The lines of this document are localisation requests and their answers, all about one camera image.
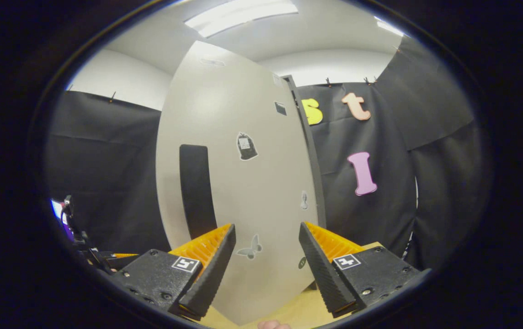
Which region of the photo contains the black cabinet door handle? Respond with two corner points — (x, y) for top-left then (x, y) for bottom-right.
(179, 144), (219, 240)

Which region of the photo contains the small ceiling light panel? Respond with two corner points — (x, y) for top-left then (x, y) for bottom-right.
(376, 18), (404, 37)

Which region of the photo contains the grey cabinet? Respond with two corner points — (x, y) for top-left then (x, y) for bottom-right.
(283, 74), (328, 292)

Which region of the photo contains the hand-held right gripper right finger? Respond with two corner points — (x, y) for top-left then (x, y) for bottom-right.
(298, 222), (422, 319)

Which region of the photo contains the grey cabinet door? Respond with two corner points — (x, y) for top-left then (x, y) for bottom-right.
(155, 40), (320, 326)

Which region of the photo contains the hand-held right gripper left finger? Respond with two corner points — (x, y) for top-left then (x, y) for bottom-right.
(111, 223), (237, 320)

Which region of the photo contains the black backdrop cloth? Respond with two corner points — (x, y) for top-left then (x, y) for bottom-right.
(42, 36), (491, 270)

